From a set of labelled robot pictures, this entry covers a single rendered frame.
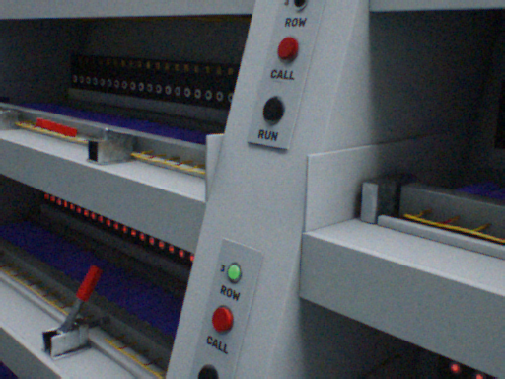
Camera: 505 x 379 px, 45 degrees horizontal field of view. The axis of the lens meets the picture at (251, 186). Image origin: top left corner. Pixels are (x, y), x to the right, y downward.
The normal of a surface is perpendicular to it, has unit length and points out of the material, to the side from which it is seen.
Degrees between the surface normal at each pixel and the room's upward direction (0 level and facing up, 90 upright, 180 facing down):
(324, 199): 90
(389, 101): 90
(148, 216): 107
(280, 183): 90
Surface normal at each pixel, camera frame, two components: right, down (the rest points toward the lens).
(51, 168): -0.72, 0.14
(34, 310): 0.03, -0.97
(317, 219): 0.69, 0.18
